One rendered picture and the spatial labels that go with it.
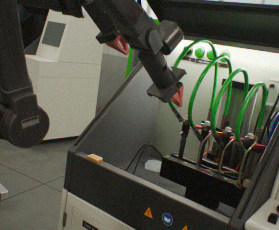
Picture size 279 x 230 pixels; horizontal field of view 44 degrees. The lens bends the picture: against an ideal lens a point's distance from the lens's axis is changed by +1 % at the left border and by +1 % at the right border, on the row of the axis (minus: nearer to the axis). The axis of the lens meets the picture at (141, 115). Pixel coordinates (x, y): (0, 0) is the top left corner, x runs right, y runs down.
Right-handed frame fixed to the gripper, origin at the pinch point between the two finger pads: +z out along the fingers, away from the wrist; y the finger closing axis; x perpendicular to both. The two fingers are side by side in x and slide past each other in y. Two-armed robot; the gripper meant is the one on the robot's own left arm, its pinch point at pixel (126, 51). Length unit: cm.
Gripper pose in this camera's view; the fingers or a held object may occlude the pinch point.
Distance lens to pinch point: 112.5
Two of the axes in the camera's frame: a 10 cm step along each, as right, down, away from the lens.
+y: -6.8, -0.3, 7.4
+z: 5.2, 6.8, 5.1
